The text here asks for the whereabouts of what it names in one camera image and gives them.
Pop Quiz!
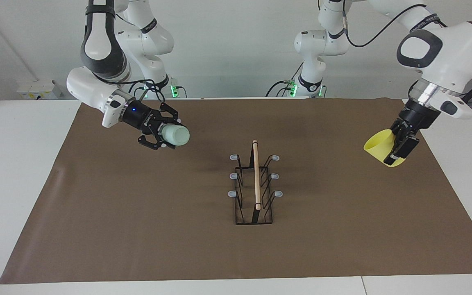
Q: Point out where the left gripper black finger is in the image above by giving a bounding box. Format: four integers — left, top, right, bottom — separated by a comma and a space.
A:
389, 118, 405, 142
390, 131, 420, 161

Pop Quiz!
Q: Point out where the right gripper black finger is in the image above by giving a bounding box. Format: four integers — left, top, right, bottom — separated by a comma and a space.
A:
150, 103, 182, 124
138, 130, 175, 151

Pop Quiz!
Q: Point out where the yellow plastic cup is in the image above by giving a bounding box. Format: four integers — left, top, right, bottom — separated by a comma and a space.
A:
363, 129, 407, 168

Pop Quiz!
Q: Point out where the pale green plastic cup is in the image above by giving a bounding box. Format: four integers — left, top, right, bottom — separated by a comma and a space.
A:
158, 123, 191, 147

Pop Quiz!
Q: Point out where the brown paper table mat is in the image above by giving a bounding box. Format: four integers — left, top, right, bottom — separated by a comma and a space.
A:
0, 98, 472, 284

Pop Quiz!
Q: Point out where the black base cable bundle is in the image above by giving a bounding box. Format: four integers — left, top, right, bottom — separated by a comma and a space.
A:
132, 83, 188, 100
265, 61, 327, 99

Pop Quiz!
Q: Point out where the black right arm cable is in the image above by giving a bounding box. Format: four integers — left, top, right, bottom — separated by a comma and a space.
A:
113, 78, 166, 108

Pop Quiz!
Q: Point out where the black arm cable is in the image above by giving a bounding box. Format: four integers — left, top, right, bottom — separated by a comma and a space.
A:
113, 78, 166, 108
342, 3, 445, 48

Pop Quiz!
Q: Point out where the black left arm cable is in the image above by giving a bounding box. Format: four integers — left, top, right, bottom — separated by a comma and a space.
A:
342, 3, 445, 48

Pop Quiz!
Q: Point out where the white wall electrical box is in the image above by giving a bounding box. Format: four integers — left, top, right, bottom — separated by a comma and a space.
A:
16, 79, 63, 100

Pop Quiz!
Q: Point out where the black wire cup rack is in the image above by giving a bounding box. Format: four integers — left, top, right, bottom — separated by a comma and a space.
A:
228, 140, 283, 225

